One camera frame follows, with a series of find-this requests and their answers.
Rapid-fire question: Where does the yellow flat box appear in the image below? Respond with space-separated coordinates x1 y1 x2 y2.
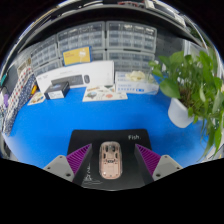
62 45 92 67

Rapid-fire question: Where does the clear plastic glove box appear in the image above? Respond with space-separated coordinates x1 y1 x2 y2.
114 70 160 95

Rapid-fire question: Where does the dark wall shelf unit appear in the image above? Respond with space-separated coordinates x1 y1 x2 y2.
19 0 208 48

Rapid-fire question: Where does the black mouse pad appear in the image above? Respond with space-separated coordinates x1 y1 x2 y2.
66 128 153 192

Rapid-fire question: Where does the long white keyboard box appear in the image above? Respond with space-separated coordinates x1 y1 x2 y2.
35 60 115 94

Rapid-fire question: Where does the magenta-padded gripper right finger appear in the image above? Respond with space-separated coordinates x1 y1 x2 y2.
134 144 184 185

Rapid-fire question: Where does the red checked cloth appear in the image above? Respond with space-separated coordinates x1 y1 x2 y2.
4 64 36 118

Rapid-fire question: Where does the green plant in white pot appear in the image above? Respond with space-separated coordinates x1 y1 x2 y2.
148 49 224 159

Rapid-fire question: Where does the small black labelled box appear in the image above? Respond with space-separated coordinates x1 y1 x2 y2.
43 81 71 101

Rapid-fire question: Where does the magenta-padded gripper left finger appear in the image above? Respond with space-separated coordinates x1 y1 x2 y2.
43 143 94 186

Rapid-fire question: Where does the beige framed crate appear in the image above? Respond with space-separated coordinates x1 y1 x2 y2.
16 57 33 76

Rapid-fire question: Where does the printed picture sheet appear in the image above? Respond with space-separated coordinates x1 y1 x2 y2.
81 84 129 103
27 91 46 107

